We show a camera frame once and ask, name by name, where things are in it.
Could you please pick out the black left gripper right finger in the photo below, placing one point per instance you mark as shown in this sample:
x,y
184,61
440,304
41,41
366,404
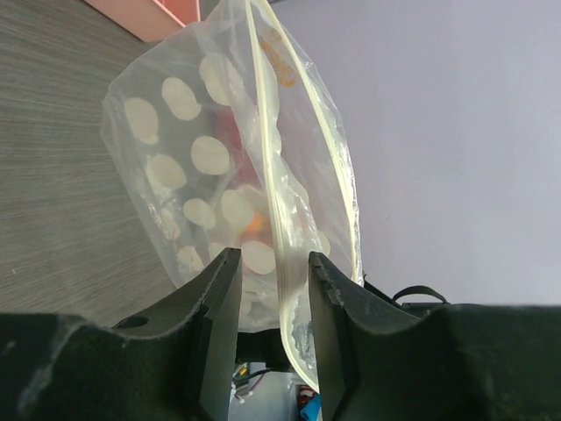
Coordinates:
x,y
376,361

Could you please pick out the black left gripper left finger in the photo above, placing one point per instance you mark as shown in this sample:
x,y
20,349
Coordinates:
x,y
171,361

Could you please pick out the clear polka dot zip bag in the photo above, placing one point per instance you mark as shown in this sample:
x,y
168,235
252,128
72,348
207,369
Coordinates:
x,y
225,136

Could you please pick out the pink divided organizer box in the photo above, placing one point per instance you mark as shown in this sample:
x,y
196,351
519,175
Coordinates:
x,y
149,20

